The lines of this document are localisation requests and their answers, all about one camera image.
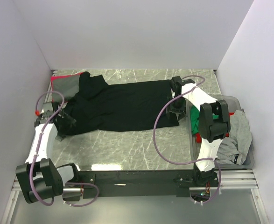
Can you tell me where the clear plastic bin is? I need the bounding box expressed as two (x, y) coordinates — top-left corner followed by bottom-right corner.
(187, 95), (254, 169)

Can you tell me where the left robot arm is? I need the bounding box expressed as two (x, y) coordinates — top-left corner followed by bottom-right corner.
(15, 102), (81, 203)

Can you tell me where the black t-shirt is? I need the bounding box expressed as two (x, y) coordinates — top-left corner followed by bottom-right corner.
(64, 72), (179, 136)

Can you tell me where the red t-shirt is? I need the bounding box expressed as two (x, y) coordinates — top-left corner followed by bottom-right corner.
(194, 112), (234, 143)

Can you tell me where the black base beam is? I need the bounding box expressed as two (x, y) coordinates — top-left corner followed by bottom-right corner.
(62, 169), (221, 201)

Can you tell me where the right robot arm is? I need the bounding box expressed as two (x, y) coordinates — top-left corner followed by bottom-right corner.
(166, 76), (231, 186)

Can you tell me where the folded pink t-shirt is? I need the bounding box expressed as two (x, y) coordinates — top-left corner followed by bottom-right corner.
(50, 74), (80, 105)

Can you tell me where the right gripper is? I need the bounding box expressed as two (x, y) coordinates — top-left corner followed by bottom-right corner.
(166, 96), (187, 120)

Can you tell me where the aluminium rail frame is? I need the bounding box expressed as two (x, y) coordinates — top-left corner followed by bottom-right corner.
(1, 70), (268, 224)

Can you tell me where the green t-shirt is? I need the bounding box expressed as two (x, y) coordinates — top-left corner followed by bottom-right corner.
(189, 106), (219, 135)

